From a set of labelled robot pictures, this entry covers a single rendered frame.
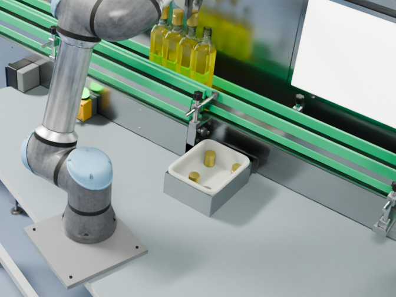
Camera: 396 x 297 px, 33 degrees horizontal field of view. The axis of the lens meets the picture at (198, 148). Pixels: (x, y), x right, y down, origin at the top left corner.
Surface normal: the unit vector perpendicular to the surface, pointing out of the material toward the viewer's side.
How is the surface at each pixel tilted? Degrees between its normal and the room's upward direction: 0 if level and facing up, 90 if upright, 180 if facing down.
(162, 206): 0
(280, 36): 90
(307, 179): 90
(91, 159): 8
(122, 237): 1
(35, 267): 0
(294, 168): 90
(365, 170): 90
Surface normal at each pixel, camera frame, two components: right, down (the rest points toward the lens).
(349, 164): -0.57, 0.44
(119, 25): 0.19, 0.50
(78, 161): 0.22, -0.74
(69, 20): -0.42, 0.22
